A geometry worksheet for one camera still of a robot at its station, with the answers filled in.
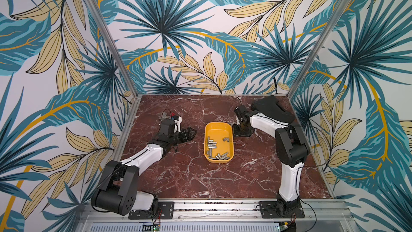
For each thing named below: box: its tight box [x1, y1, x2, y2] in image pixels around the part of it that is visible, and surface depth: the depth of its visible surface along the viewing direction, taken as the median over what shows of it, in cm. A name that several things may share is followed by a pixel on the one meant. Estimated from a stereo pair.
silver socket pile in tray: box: [206, 136, 231, 161], surface depth 92 cm
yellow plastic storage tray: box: [203, 122, 234, 164], surface depth 95 cm
